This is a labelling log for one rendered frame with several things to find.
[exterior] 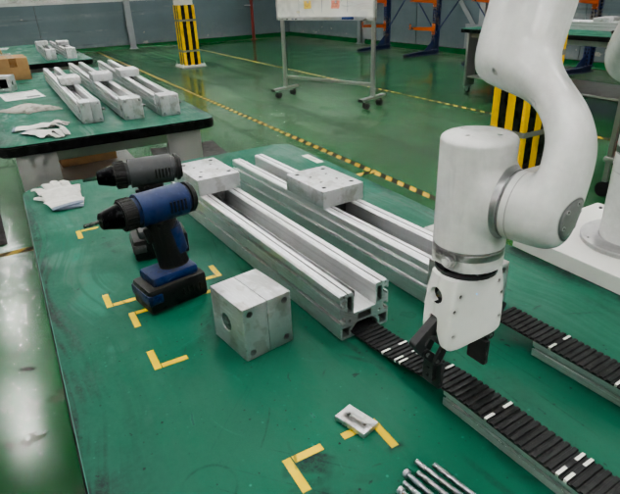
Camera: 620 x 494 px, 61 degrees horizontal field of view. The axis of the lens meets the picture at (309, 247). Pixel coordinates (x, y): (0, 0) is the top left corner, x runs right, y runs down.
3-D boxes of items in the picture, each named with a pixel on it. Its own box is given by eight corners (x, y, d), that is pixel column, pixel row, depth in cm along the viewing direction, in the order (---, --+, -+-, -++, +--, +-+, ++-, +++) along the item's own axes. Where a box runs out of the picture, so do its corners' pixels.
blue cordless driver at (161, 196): (214, 291, 103) (200, 184, 94) (116, 332, 92) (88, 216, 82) (194, 277, 109) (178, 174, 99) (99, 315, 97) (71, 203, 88)
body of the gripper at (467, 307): (460, 280, 59) (452, 361, 64) (520, 255, 64) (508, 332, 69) (414, 256, 65) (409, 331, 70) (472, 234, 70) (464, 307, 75)
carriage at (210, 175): (241, 197, 133) (239, 171, 130) (201, 207, 128) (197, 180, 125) (215, 180, 146) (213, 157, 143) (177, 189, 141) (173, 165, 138)
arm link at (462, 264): (468, 264, 58) (465, 287, 60) (520, 243, 63) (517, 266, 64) (415, 238, 65) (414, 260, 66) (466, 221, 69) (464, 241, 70)
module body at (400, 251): (464, 288, 101) (468, 248, 97) (425, 305, 96) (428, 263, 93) (264, 180, 162) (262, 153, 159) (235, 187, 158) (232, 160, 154)
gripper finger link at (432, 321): (413, 328, 63) (416, 363, 66) (460, 300, 66) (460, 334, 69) (406, 323, 64) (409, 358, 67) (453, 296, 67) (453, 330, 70)
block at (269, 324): (305, 334, 90) (302, 285, 85) (247, 362, 83) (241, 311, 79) (270, 310, 97) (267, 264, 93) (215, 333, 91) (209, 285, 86)
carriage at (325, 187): (362, 209, 123) (362, 181, 120) (323, 221, 118) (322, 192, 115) (324, 190, 136) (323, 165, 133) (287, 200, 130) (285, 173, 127)
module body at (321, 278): (387, 321, 92) (388, 278, 88) (340, 341, 87) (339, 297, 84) (207, 194, 153) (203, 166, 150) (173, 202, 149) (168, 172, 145)
